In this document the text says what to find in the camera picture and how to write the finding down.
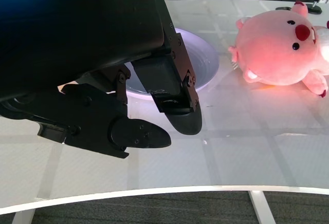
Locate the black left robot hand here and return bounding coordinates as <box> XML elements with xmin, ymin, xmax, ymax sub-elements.
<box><xmin>0</xmin><ymin>0</ymin><xmax>203</xmax><ymax>160</ymax></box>

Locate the black round table grommet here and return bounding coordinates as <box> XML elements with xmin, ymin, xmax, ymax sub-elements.
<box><xmin>307</xmin><ymin>1</ymin><xmax>323</xmax><ymax>14</ymax></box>

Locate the lavender round plate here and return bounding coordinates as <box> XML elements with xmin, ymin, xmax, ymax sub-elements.
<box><xmin>123</xmin><ymin>27</ymin><xmax>220</xmax><ymax>99</ymax></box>

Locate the pink plush pig doll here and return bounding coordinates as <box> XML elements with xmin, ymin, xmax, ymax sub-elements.
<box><xmin>228</xmin><ymin>0</ymin><xmax>329</xmax><ymax>98</ymax></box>

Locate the white table frame bar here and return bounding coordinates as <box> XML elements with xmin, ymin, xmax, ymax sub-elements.
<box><xmin>247</xmin><ymin>190</ymin><xmax>278</xmax><ymax>224</ymax></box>
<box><xmin>11</xmin><ymin>209</ymin><xmax>37</xmax><ymax>224</ymax></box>

